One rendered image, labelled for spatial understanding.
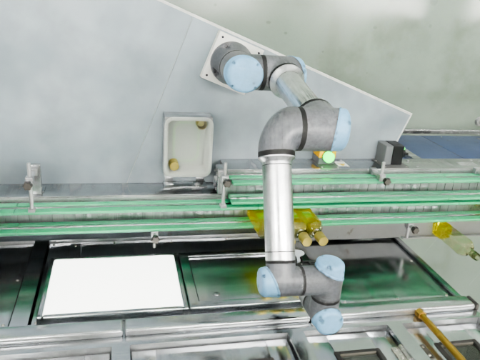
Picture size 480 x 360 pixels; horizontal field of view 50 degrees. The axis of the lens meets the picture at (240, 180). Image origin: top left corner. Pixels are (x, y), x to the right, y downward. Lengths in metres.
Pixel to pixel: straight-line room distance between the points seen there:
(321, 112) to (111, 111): 0.85
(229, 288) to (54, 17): 1.05
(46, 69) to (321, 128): 0.99
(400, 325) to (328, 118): 0.71
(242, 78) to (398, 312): 0.89
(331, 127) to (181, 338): 0.72
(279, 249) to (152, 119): 0.84
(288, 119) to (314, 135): 0.08
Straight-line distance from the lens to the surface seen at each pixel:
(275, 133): 1.31
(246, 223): 1.92
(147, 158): 1.98
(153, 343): 1.52
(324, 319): 1.37
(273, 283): 1.29
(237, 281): 1.75
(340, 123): 1.36
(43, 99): 1.93
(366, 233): 2.20
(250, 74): 1.68
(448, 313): 1.85
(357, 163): 2.13
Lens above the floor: 2.62
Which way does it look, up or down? 65 degrees down
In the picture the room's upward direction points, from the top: 149 degrees clockwise
